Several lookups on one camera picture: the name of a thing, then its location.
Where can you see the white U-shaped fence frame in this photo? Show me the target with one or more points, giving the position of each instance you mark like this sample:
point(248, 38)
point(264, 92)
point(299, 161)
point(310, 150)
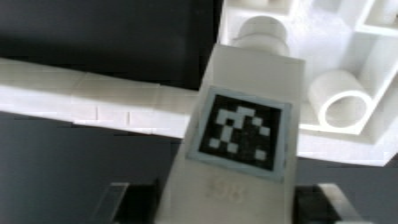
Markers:
point(95, 100)

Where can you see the white chair leg block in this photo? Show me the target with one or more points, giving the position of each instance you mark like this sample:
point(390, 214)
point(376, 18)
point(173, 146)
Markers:
point(230, 184)

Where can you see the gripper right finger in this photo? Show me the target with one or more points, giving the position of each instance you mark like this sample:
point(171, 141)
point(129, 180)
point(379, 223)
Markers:
point(322, 206)

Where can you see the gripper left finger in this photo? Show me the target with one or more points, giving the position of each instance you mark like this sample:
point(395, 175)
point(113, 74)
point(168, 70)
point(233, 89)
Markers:
point(129, 204)

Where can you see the white chair seat block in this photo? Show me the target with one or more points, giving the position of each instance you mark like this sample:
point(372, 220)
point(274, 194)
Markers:
point(344, 39)

